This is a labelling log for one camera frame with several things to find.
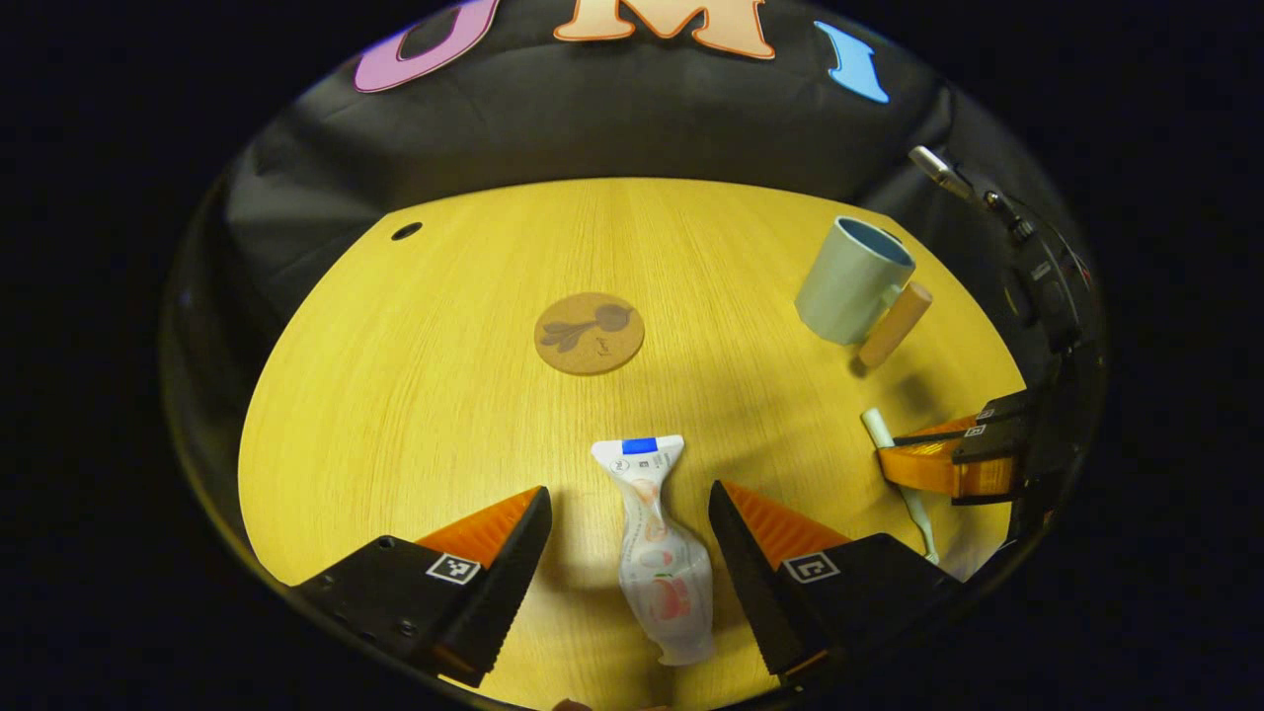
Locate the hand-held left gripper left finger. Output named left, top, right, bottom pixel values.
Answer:
left=291, top=485, right=554, bottom=689

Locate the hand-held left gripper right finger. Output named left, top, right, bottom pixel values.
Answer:
left=708, top=480, right=965, bottom=682

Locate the pale green toothbrush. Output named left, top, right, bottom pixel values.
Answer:
left=861, top=407, right=941, bottom=566

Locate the white toothpaste tube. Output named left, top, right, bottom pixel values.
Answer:
left=591, top=434, right=716, bottom=668

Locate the light blue cup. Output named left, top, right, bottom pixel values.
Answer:
left=795, top=216, right=934, bottom=371

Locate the round cork coaster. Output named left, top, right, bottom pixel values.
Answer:
left=533, top=291, right=646, bottom=377

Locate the wooden desktop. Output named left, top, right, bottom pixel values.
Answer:
left=237, top=178, right=1028, bottom=711

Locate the black backdrop cloth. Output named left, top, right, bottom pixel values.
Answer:
left=163, top=0, right=1097, bottom=396

